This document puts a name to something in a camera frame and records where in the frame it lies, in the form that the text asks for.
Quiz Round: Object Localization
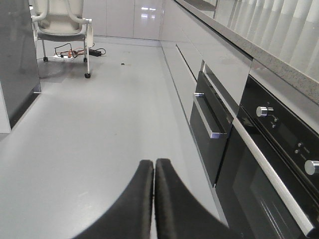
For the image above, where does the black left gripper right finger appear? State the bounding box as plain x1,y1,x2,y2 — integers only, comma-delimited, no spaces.
155,158,239,239

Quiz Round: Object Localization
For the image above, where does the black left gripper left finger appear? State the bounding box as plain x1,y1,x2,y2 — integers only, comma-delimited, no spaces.
76,160,154,239

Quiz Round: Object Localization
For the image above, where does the black built-in oven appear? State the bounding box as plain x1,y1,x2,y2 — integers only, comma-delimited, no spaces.
216,76,319,239

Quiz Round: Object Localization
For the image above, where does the black built-in drawer appliance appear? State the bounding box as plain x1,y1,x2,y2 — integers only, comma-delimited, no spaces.
190,61,239,186

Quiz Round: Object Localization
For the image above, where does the black power adapter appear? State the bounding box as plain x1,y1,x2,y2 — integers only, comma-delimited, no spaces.
89,49,102,57

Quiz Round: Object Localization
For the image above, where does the grey stone countertop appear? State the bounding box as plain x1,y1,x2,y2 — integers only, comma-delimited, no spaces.
178,0,319,104

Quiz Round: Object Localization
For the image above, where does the white power strip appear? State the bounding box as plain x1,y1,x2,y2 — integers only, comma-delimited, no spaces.
53,55,74,61

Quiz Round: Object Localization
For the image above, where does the white office chair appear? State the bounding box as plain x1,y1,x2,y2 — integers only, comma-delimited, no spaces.
31,0,93,78

